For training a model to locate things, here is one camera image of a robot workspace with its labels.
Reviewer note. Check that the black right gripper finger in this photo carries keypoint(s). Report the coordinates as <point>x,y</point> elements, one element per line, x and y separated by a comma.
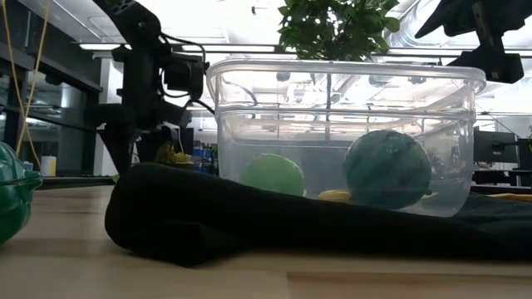
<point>503,68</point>
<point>453,16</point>

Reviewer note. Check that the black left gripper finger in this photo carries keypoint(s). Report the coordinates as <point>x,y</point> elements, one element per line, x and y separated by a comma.
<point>149,145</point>
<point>122,149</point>

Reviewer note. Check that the dark green toy bell pepper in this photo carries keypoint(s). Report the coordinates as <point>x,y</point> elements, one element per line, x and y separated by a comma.
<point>16,195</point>

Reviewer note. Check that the light green toy ball fruit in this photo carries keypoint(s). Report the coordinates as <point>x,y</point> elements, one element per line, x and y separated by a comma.
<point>272,174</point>

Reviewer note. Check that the striped green toy watermelon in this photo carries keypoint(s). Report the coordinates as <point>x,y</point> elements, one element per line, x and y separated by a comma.
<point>386,170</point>

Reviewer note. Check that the small yellow toy banana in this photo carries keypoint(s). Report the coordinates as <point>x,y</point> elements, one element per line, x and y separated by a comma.
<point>334,195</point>

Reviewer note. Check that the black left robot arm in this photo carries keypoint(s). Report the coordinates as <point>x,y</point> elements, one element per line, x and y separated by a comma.
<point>137,25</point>

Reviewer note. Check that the clear plastic tupperware container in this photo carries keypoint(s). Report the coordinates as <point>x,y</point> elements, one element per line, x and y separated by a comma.
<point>345,112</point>

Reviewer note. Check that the small potted succulent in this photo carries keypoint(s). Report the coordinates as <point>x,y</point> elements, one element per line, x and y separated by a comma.
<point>176,158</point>

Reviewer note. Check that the small dark background monitor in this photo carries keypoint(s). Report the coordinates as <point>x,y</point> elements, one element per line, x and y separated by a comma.
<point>189,141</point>

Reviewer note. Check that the fluorescent ceiling light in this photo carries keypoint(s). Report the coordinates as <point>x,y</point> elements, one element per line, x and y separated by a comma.
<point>99,46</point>

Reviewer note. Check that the blue storage bins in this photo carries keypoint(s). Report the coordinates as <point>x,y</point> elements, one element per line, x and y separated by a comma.
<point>204,155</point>

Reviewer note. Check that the white cylinder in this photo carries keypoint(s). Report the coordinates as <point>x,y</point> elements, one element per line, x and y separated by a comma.
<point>48,166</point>

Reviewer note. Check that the dark metal rack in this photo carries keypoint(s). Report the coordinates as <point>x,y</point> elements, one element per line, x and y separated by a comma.
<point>62,79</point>

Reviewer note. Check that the large black computer monitor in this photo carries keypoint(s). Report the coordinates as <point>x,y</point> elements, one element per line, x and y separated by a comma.
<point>494,147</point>

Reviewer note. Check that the dark office desk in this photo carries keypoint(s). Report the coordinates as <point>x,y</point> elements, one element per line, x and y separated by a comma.
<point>498,178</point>

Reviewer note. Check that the leafy green potted plant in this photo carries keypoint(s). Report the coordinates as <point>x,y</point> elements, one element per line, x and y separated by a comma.
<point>332,29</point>

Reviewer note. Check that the black folded cloth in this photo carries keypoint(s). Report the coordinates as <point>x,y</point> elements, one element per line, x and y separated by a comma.
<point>249,224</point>

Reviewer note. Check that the yellow cloth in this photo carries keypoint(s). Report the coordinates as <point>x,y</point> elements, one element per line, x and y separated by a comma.
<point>515,197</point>

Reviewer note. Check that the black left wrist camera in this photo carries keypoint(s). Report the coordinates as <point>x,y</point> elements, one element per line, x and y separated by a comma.
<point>185,74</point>

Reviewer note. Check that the silver ventilation duct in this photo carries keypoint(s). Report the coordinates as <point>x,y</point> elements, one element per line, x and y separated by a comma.
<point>409,25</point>

